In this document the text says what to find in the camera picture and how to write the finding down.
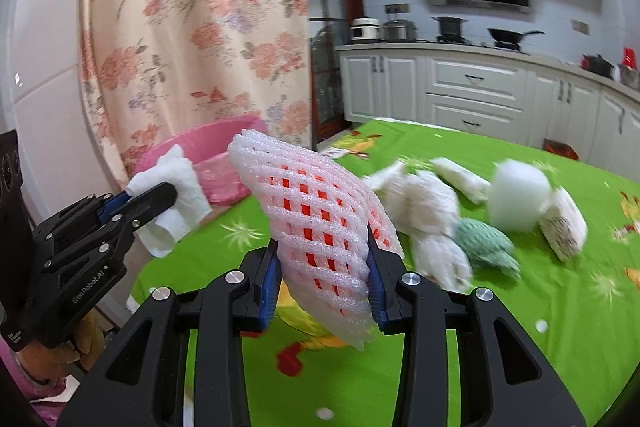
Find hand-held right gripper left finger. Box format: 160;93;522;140
57;237;281;427

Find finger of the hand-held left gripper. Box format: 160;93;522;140
97;183;178;253
82;191;132;225

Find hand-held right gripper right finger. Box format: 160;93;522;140
365;227;588;427

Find white tissue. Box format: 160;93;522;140
410;232;475;295
127;144;213;259

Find pink-lined bin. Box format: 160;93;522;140
134;117;271;208

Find pink foam fruit net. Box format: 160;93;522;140
227;129;406;352

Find pile of white trash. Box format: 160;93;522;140
395;169;461;238

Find green mesh scrubber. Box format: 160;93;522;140
452;217;522;279

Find white foil wrapper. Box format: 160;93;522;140
431;157;492;205

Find white foam block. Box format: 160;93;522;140
487;158;553;233

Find speckled white wrapper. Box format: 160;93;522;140
540;187;588;263

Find person's left hand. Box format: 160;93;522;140
20;312;106;380

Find pink garment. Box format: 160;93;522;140
0;337;81;427

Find green printed tablecloth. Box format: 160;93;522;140
127;118;640;427

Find floral curtain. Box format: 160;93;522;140
77;0;313;192

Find dark wooden door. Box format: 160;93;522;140
295;0;363;142

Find orange box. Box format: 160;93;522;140
542;138;580;162

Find white base cabinets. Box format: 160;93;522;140
336;44;640;182

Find white rice cooker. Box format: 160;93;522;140
350;17;385;44

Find silver pressure cooker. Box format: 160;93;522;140
382;19;417;42

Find gas hob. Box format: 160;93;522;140
435;38;531;55

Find black stockpot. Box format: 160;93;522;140
432;17;468;44

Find black frying pan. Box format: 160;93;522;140
487;28;545;50

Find red and black pot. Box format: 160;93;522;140
581;53;615;78

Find steel pot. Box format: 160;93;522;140
617;63;640;90

